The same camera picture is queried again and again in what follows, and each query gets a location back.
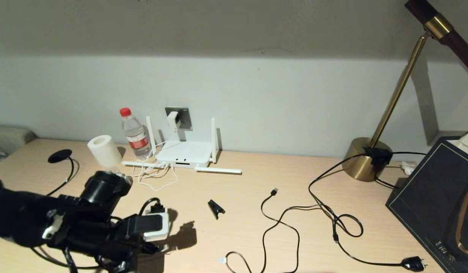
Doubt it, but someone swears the black robot harness cable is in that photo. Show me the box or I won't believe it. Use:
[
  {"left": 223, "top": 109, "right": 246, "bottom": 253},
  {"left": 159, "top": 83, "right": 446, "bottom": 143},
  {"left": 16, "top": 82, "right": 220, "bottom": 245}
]
[{"left": 61, "top": 197, "right": 167, "bottom": 273}]

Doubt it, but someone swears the black box with bag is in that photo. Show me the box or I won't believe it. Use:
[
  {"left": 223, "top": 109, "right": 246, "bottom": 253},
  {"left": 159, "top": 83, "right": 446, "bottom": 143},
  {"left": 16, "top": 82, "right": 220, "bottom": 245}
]
[{"left": 386, "top": 131, "right": 468, "bottom": 273}]

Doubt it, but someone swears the grey plug-in night light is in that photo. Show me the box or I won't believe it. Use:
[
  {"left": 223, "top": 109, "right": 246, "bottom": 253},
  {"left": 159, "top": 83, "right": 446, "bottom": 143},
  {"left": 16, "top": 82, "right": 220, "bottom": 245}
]
[{"left": 105, "top": 165, "right": 133, "bottom": 186}]

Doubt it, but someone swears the black USB charging cable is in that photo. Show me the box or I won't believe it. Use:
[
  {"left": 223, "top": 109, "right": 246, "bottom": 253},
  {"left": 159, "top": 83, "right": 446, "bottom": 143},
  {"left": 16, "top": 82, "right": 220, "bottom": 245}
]
[{"left": 219, "top": 188, "right": 341, "bottom": 273}]

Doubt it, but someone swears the black desk grommet cap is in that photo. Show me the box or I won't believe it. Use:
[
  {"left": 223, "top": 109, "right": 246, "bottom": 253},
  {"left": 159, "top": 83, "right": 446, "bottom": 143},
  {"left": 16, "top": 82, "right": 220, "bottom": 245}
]
[{"left": 48, "top": 149, "right": 72, "bottom": 164}]

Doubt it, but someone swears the grey wall socket plate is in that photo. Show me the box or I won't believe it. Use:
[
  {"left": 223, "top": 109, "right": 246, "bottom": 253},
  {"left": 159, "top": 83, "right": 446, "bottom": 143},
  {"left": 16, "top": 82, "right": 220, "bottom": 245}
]
[{"left": 165, "top": 107, "right": 192, "bottom": 130}]

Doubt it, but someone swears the white box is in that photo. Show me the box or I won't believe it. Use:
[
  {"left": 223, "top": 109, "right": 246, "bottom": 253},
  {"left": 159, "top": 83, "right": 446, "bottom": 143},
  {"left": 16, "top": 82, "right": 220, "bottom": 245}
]
[{"left": 448, "top": 133, "right": 468, "bottom": 160}]

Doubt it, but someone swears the small black clip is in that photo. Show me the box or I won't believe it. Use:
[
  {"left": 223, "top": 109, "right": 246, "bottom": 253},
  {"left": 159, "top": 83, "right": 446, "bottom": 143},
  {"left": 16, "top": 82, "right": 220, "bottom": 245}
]
[{"left": 207, "top": 200, "right": 226, "bottom": 220}]

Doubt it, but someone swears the clear red-label water bottle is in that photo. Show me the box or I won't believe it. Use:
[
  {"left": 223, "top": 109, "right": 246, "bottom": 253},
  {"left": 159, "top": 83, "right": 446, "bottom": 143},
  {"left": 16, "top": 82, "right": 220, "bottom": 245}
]
[{"left": 119, "top": 108, "right": 152, "bottom": 160}]

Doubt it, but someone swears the brass desk lamp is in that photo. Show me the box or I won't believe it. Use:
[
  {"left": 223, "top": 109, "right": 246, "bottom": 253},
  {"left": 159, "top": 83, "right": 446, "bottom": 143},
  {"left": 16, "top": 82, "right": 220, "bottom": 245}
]
[{"left": 342, "top": 0, "right": 468, "bottom": 182}]

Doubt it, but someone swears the white power adapter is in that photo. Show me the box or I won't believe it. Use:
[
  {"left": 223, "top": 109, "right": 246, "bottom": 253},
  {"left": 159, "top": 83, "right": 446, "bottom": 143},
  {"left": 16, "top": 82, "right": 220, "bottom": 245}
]
[{"left": 166, "top": 111, "right": 181, "bottom": 131}]

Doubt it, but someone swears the white adapter cable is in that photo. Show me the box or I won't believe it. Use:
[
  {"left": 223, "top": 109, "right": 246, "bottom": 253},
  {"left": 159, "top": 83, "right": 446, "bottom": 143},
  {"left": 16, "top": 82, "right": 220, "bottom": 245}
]
[{"left": 132, "top": 127, "right": 179, "bottom": 191}]

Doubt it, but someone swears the black ethernet cable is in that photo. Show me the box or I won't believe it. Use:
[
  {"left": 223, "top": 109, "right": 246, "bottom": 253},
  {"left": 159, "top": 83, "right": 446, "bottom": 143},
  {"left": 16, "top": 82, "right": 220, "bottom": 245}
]
[{"left": 29, "top": 156, "right": 170, "bottom": 273}]

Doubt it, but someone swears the black lamp power cord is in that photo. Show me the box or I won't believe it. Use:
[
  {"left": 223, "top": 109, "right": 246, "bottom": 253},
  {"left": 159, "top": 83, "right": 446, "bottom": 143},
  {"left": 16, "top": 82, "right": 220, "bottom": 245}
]
[{"left": 309, "top": 151, "right": 429, "bottom": 273}]

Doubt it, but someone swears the white toilet paper roll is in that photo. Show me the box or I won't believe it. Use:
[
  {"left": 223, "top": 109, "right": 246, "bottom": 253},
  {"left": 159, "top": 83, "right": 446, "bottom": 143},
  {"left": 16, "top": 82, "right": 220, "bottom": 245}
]
[{"left": 87, "top": 135, "right": 122, "bottom": 168}]

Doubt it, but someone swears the white router with antennas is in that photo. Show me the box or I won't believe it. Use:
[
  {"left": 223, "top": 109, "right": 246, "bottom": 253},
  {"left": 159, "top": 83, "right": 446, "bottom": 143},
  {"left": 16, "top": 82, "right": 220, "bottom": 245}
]
[{"left": 122, "top": 117, "right": 242, "bottom": 175}]

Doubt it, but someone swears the grey cushion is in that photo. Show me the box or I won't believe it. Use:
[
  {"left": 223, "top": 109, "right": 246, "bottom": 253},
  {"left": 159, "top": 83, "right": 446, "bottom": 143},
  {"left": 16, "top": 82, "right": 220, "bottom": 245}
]
[{"left": 0, "top": 118, "right": 36, "bottom": 167}]

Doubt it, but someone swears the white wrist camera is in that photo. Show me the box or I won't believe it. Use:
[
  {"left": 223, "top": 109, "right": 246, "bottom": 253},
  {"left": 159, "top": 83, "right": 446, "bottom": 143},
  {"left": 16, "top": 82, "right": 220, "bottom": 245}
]
[{"left": 143, "top": 212, "right": 170, "bottom": 242}]

